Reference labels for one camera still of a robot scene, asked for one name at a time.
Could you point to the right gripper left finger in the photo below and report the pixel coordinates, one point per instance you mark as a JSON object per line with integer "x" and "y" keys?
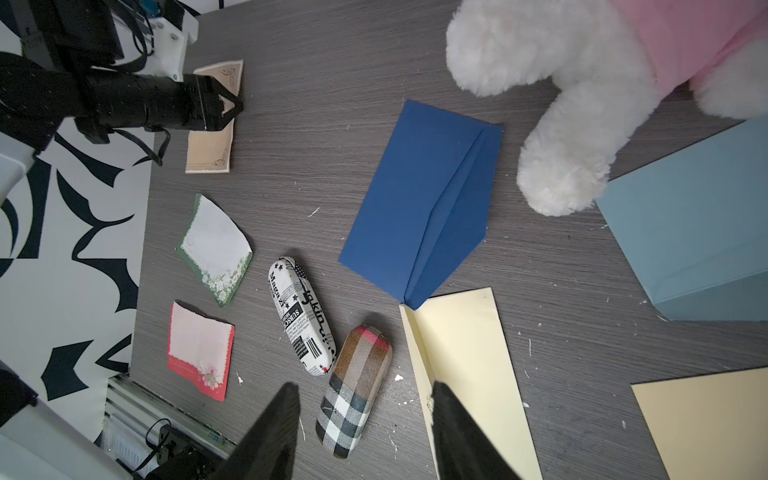
{"x": 268, "y": 449}

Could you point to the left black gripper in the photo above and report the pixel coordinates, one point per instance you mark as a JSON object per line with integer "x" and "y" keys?
{"x": 116, "y": 100}

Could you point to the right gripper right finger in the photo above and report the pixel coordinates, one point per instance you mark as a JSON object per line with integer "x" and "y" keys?
{"x": 462, "y": 450}

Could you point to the beige lined letter paper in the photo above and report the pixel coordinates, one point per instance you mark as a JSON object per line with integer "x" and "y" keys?
{"x": 210, "y": 152}

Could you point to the cream envelope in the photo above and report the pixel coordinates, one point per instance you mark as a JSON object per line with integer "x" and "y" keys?
{"x": 458, "y": 339}

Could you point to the white letter paper green border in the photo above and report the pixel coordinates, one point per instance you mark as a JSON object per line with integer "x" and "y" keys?
{"x": 216, "y": 250}

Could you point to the dark blue envelope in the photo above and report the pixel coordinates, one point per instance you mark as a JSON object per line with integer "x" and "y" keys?
{"x": 427, "y": 206}

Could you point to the tan envelope gold emblem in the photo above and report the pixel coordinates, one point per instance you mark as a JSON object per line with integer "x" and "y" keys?
{"x": 709, "y": 426}

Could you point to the light blue envelope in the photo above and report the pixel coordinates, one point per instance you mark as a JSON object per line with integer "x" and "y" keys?
{"x": 693, "y": 226}

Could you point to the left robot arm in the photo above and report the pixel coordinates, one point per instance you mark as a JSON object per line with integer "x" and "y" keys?
{"x": 112, "y": 67}

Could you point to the white black patterned glasses case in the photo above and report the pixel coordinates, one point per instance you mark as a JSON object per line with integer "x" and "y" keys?
{"x": 302, "y": 316}

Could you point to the brown plaid glasses case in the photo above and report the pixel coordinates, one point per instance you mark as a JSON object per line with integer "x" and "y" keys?
{"x": 353, "y": 386}

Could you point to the white plush bear pink shirt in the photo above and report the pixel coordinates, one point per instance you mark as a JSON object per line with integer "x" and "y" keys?
{"x": 613, "y": 62}

